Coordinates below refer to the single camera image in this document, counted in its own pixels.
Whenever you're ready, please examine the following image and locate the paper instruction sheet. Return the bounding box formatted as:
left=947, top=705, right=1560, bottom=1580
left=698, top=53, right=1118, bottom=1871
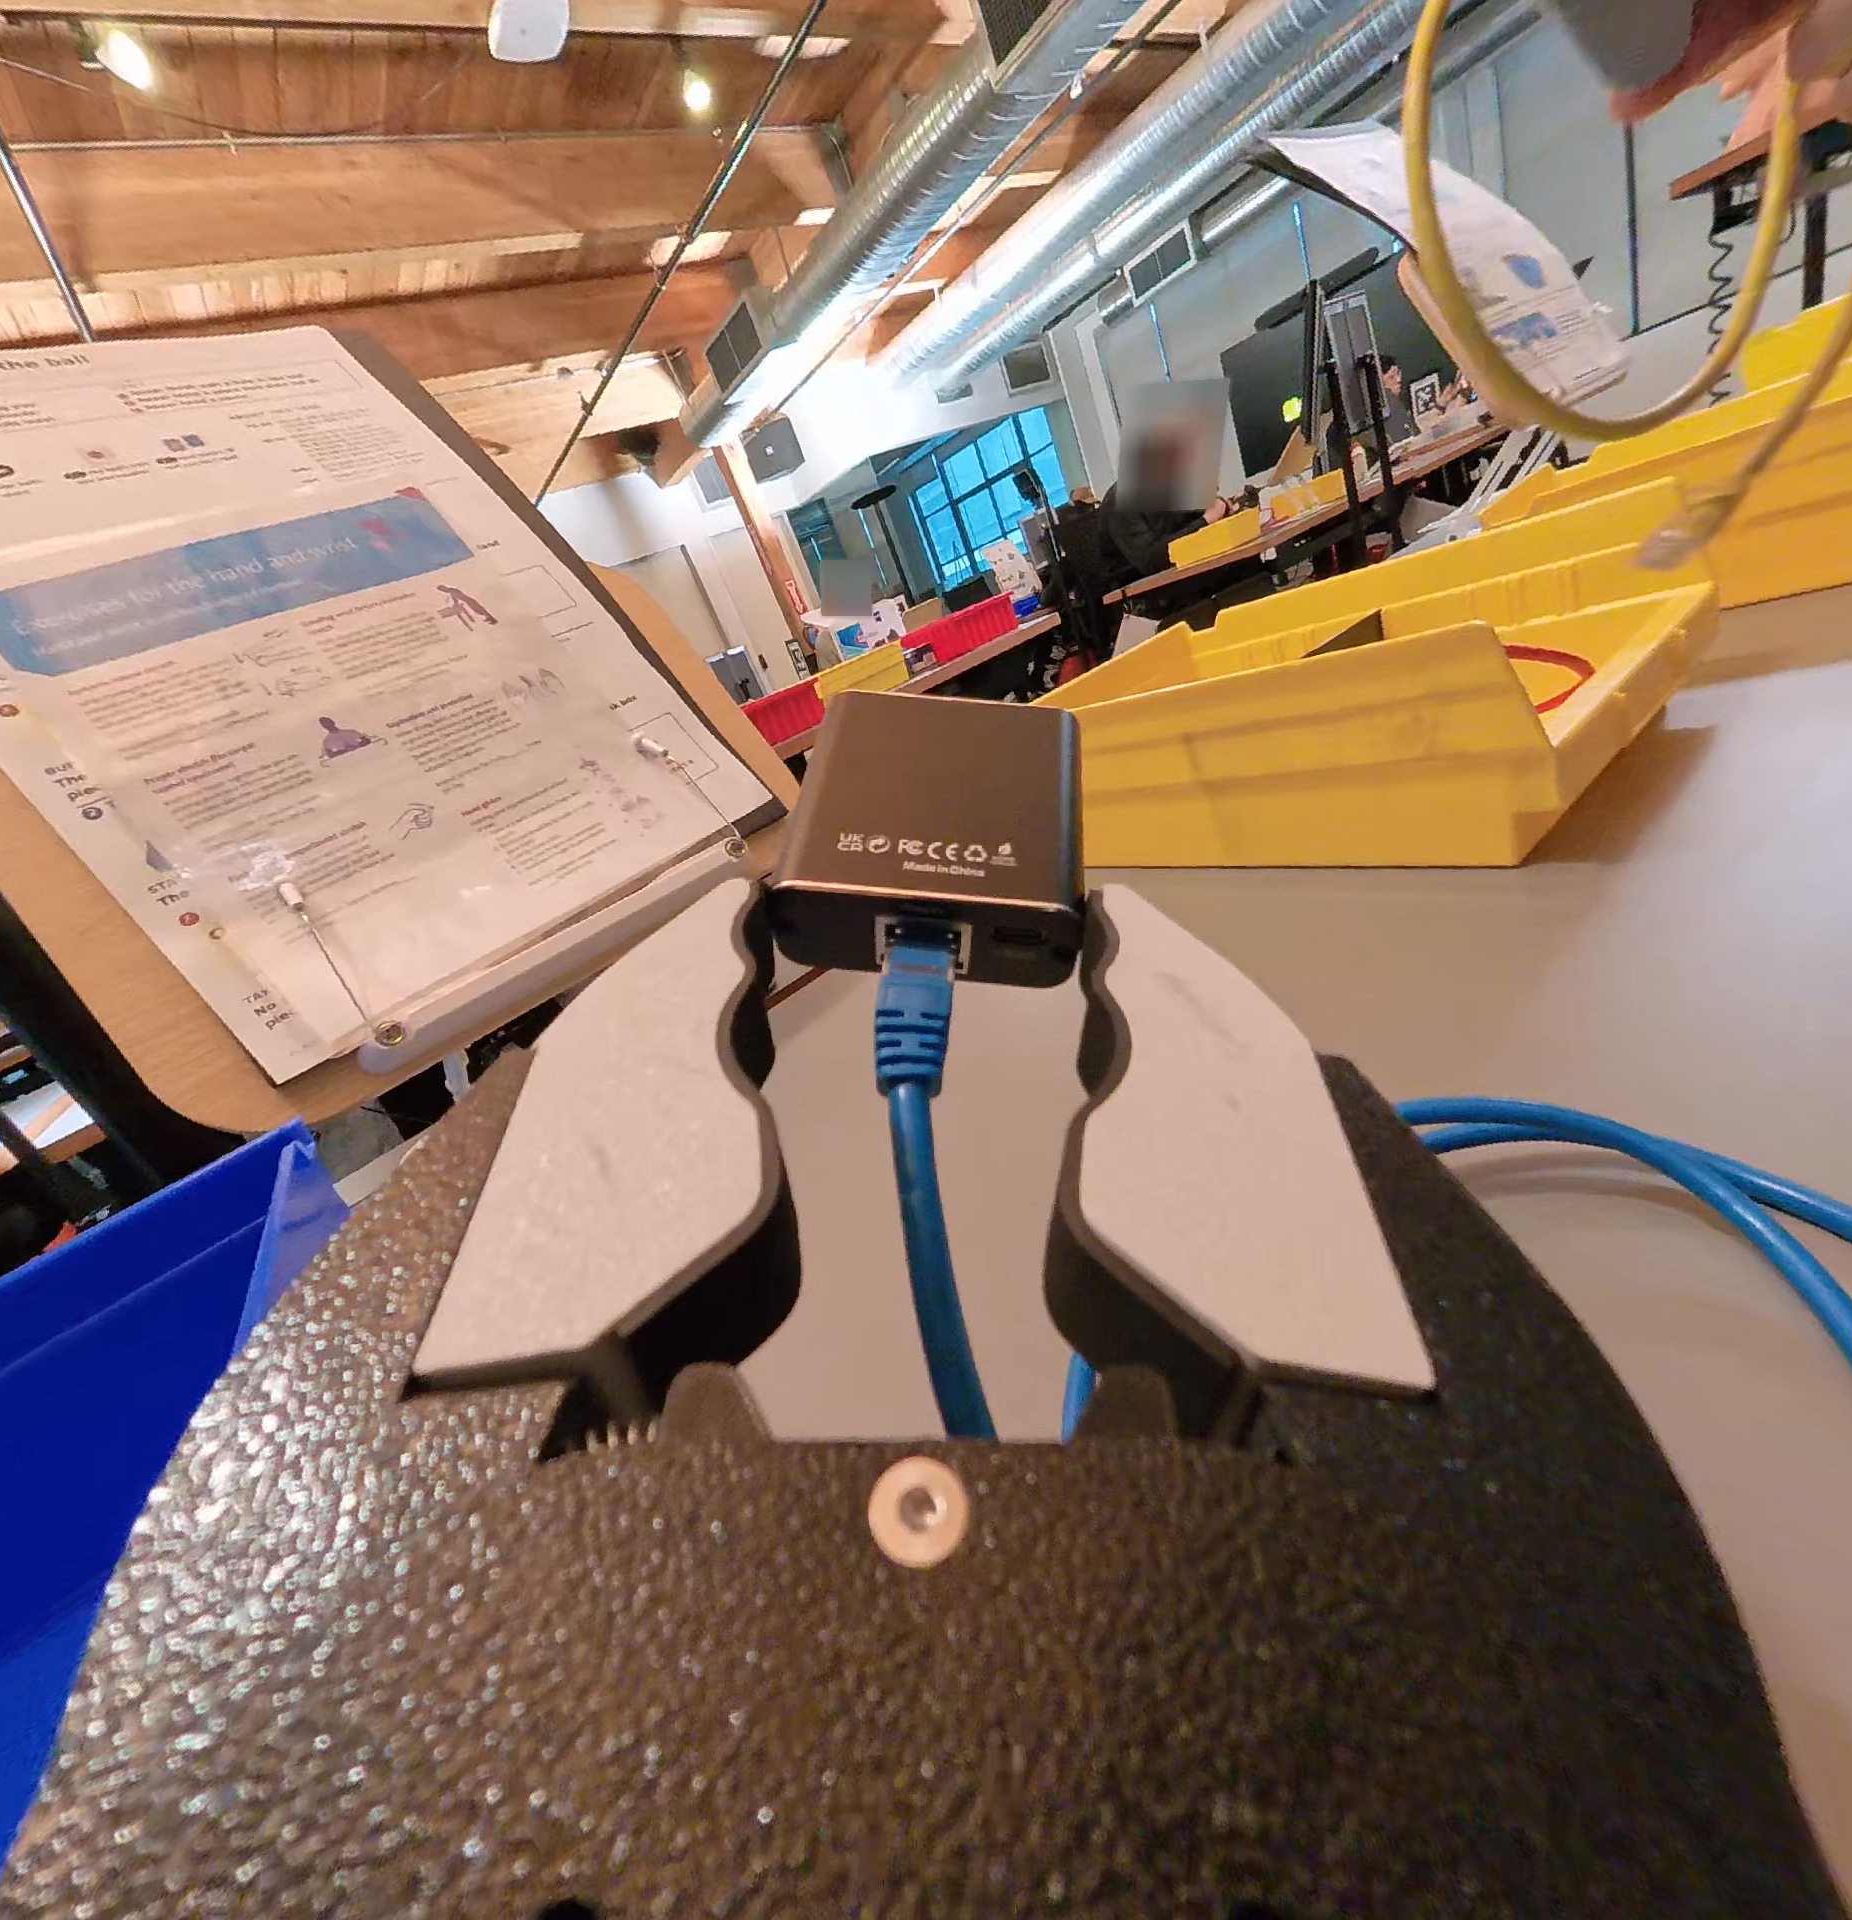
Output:
left=0, top=327, right=780, bottom=1086

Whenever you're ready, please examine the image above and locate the blue ethernet cable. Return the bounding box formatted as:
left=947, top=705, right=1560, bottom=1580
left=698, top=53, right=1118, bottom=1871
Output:
left=872, top=923, right=1852, bottom=1441

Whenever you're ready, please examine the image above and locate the wooden instruction board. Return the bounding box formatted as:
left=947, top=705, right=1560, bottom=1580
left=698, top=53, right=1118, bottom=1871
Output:
left=0, top=322, right=802, bottom=1135

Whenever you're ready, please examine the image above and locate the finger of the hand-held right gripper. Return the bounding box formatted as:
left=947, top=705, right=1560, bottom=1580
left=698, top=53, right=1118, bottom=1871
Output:
left=1554, top=0, right=1694, bottom=83

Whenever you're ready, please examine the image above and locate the blue plastic bin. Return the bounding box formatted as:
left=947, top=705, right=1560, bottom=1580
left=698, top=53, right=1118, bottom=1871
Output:
left=0, top=1117, right=344, bottom=1905

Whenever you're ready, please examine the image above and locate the black ethernet splitter box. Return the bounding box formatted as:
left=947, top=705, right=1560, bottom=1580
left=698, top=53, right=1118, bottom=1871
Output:
left=764, top=687, right=1093, bottom=987

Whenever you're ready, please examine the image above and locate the yellow plastic bin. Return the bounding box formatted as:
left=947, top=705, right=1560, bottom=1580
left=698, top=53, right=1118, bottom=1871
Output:
left=1205, top=477, right=1685, bottom=637
left=1037, top=576, right=1723, bottom=869
left=1482, top=350, right=1852, bottom=607

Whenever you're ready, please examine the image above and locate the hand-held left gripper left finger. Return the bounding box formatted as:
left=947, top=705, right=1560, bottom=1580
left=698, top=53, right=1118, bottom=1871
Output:
left=410, top=875, right=802, bottom=1388

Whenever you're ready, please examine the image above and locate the grey desk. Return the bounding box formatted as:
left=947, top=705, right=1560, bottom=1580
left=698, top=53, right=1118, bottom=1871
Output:
left=762, top=576, right=1852, bottom=1920

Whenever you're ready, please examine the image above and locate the black monitor on stand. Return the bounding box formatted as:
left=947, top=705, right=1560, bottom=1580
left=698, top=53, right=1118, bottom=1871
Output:
left=1217, top=254, right=1445, bottom=483

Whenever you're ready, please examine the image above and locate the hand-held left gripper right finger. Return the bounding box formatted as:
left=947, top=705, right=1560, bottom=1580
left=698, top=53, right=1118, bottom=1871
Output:
left=1049, top=884, right=1439, bottom=1441

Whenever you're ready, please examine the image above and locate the person's right hand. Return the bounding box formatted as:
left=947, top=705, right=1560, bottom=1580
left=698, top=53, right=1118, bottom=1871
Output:
left=1610, top=0, right=1852, bottom=129

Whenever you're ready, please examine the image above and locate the red plastic bin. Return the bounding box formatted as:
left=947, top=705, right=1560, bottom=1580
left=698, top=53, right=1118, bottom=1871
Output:
left=903, top=602, right=1019, bottom=665

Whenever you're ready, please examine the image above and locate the silver ventilation duct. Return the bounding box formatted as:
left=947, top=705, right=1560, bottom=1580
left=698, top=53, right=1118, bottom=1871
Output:
left=880, top=0, right=1468, bottom=384
left=687, top=0, right=1154, bottom=446

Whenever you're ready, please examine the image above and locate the yellow ethernet cable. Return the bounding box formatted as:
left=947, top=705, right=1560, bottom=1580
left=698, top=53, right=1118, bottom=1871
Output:
left=1404, top=0, right=1852, bottom=571

